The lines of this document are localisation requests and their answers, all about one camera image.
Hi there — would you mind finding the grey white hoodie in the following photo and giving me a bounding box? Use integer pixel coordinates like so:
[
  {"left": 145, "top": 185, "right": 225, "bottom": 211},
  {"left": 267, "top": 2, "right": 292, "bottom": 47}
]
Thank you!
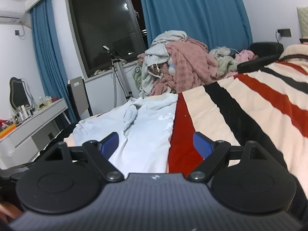
[{"left": 139, "top": 30, "right": 188, "bottom": 98}]

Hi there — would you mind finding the pink fluffy blanket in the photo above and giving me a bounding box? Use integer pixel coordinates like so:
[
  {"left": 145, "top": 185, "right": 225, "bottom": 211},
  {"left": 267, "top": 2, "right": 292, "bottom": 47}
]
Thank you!
[{"left": 137, "top": 38, "right": 220, "bottom": 95}]

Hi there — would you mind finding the light green garment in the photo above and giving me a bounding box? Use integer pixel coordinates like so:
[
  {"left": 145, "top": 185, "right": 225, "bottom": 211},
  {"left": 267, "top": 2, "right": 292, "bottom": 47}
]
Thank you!
[{"left": 209, "top": 46, "right": 239, "bottom": 78}]

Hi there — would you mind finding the person left hand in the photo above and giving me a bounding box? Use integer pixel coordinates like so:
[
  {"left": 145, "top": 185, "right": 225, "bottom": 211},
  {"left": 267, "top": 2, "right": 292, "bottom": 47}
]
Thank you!
[{"left": 0, "top": 201, "right": 23, "bottom": 224}]

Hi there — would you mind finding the left blue curtain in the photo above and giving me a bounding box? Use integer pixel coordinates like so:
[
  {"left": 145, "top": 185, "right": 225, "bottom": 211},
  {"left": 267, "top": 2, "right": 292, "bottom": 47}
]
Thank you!
[{"left": 30, "top": 0, "right": 76, "bottom": 122}]

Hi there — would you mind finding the white t-shirt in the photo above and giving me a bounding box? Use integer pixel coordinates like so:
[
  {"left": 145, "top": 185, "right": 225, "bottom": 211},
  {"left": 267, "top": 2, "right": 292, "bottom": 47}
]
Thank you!
[{"left": 70, "top": 93, "right": 178, "bottom": 176}]

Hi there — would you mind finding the blue curtain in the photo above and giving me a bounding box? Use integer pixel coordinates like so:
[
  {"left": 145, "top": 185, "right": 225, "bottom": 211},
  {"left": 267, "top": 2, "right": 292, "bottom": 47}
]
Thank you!
[
  {"left": 30, "top": 0, "right": 76, "bottom": 122},
  {"left": 141, "top": 0, "right": 253, "bottom": 51}
]

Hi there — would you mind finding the camera tripod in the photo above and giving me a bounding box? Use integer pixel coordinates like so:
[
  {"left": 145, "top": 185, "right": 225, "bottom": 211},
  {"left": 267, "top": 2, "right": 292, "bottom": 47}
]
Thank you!
[{"left": 103, "top": 45, "right": 133, "bottom": 107}]

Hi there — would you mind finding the dark window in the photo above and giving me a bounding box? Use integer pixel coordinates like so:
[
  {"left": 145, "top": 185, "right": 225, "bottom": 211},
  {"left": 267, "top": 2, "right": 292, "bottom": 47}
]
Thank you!
[{"left": 68, "top": 0, "right": 148, "bottom": 77}]

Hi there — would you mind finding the striped fleece blanket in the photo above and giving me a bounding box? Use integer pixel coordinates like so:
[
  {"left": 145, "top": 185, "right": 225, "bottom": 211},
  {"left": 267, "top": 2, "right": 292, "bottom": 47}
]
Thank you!
[{"left": 166, "top": 44, "right": 307, "bottom": 191}]

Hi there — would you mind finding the black wall socket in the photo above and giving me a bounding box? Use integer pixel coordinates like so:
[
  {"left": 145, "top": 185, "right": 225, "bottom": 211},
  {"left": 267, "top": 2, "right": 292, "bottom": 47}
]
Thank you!
[{"left": 277, "top": 29, "right": 292, "bottom": 38}]

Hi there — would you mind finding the white desk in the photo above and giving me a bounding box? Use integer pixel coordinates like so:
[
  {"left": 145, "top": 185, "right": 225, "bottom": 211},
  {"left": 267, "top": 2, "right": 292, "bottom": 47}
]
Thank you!
[{"left": 1, "top": 99, "right": 67, "bottom": 169}]

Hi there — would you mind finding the white air conditioner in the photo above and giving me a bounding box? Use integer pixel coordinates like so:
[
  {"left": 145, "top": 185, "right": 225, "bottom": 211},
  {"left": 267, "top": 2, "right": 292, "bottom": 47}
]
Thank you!
[{"left": 0, "top": 0, "right": 31, "bottom": 28}]

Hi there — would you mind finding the right blue curtain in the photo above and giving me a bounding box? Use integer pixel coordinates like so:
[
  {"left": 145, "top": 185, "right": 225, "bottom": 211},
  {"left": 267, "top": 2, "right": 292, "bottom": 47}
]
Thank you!
[{"left": 141, "top": 0, "right": 253, "bottom": 51}]

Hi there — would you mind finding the black armchair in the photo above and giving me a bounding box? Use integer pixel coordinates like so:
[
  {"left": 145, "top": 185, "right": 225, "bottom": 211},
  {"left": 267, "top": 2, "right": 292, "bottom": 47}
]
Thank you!
[{"left": 238, "top": 42, "right": 284, "bottom": 74}]

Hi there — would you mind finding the grey folding chair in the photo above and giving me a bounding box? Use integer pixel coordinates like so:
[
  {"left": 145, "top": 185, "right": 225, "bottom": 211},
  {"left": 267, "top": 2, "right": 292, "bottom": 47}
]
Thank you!
[{"left": 67, "top": 77, "right": 93, "bottom": 121}]

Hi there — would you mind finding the small pink garment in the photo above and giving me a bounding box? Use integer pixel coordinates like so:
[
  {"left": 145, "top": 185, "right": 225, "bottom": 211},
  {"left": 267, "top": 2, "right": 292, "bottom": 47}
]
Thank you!
[{"left": 235, "top": 49, "right": 254, "bottom": 63}]

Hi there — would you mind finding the quilted cream headboard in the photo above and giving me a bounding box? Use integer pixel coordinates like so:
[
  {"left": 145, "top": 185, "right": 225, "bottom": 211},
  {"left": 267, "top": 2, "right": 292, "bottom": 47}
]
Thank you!
[{"left": 296, "top": 6, "right": 308, "bottom": 39}]

